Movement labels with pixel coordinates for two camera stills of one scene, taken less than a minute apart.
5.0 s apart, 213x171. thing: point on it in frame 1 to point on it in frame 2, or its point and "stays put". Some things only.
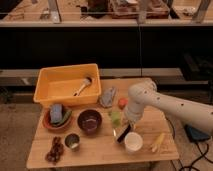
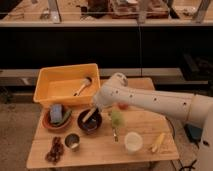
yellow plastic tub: x=68 y=84 stays put
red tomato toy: x=122 y=102 stays put
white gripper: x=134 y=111 to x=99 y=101
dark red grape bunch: x=56 y=150 stays put
